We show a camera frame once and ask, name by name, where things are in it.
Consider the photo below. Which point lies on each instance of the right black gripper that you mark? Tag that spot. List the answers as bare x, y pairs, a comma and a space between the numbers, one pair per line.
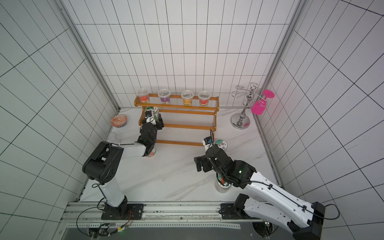
204, 162

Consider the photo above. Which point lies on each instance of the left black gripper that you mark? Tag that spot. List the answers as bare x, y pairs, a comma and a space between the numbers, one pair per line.
160, 124

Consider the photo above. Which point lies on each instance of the green tree lid jar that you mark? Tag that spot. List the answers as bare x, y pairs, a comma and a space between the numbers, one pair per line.
154, 111

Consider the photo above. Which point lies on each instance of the orange wooden two-tier shelf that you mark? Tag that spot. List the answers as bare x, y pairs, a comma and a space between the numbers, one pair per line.
177, 115

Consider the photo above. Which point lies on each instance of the flower label seed jar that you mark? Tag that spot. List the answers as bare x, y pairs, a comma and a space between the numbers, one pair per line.
221, 144

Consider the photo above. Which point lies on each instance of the red seed jar monkey lid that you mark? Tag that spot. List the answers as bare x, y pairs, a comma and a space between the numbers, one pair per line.
152, 153

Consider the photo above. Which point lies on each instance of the small container purple seeds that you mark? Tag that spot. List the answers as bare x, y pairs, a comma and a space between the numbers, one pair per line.
164, 95

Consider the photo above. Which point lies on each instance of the small container red seeds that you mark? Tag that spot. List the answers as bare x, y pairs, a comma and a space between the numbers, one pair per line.
143, 95

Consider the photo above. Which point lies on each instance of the strawberry lid jar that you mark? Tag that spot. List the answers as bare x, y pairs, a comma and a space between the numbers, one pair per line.
222, 186

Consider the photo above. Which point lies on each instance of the small container brown seeds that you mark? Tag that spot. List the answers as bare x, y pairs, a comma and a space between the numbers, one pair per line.
187, 97

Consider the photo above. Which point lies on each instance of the small container dark seeds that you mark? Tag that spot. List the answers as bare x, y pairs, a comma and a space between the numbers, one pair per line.
204, 97

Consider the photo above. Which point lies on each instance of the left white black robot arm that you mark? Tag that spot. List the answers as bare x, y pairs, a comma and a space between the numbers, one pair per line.
103, 163

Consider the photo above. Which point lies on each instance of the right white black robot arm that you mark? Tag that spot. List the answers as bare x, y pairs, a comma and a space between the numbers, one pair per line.
262, 199

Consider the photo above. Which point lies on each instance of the orange patterned glass bowl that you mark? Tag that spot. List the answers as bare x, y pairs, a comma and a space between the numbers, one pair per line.
119, 121

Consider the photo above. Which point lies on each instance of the clear glass cup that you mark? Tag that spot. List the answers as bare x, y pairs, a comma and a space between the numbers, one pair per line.
112, 138

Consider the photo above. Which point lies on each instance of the chrome wine glass rack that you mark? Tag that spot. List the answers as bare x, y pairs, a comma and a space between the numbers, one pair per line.
240, 120

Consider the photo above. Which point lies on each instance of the pink plastic wine glass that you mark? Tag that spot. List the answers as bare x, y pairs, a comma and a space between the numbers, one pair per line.
260, 106

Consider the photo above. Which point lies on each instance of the round black floor port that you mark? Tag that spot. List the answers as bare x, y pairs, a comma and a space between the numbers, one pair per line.
263, 229

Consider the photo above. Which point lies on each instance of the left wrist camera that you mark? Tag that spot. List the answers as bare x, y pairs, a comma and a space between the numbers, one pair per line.
149, 114

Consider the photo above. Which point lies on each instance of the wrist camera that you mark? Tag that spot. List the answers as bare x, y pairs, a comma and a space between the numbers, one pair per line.
149, 114
208, 143

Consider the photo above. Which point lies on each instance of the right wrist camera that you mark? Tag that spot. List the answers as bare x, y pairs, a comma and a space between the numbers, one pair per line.
208, 143

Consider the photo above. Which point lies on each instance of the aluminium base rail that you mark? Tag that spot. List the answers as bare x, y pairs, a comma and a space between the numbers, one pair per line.
87, 216

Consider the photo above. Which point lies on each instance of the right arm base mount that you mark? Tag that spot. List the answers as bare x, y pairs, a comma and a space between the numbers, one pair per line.
229, 212

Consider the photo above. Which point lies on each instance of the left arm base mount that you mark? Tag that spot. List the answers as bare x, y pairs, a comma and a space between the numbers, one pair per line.
124, 212

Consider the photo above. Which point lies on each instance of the wiring bundle under rail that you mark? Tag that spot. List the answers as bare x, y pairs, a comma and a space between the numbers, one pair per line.
111, 229

